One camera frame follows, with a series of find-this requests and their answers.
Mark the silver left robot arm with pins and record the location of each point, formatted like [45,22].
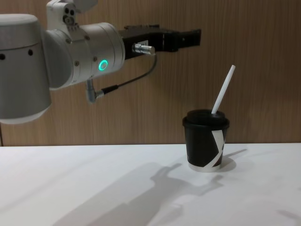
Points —
[28,58]

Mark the black paper cup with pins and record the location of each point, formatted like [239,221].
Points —
[202,148]

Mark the white paper straw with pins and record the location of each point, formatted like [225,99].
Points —
[223,88]

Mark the black plastic cup lid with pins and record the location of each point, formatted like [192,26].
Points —
[204,118]

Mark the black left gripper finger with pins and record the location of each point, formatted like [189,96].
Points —
[172,46]
[188,34]

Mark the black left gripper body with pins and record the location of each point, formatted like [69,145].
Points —
[143,37]

